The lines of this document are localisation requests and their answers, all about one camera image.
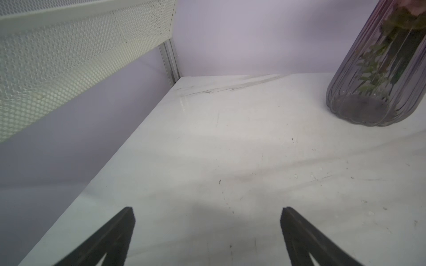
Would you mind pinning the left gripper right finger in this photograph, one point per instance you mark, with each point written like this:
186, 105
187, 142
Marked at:
304, 242

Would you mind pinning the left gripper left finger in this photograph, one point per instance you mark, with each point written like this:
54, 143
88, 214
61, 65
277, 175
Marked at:
109, 244

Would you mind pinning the sunflower in grey vase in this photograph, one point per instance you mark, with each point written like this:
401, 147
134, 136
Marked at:
382, 79

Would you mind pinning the white mesh two-tier shelf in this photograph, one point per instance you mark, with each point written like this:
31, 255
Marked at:
53, 51

